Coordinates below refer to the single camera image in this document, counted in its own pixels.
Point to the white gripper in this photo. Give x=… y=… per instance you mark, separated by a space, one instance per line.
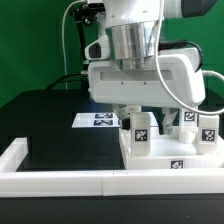
x=181 y=72

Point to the white square table top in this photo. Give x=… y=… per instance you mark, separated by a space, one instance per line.
x=167 y=152

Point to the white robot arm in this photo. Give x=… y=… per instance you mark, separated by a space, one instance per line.
x=130 y=64

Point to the white sheet with tags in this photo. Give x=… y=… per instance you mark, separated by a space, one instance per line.
x=100 y=119

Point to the white U-shaped obstacle fence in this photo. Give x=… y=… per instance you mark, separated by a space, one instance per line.
x=100 y=183

